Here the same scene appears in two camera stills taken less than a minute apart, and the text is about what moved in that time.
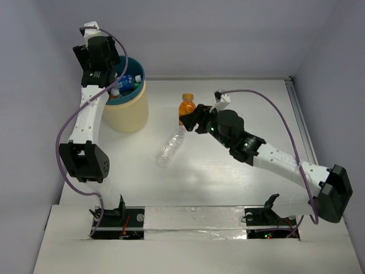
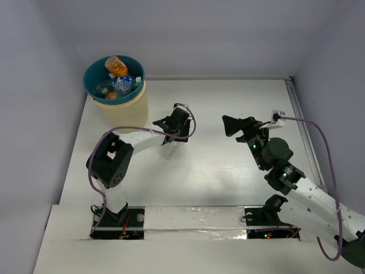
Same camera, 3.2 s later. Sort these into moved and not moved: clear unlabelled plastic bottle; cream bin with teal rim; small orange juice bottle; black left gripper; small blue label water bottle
Moved: clear unlabelled plastic bottle; small orange juice bottle; black left gripper
Not moved: small blue label water bottle; cream bin with teal rim
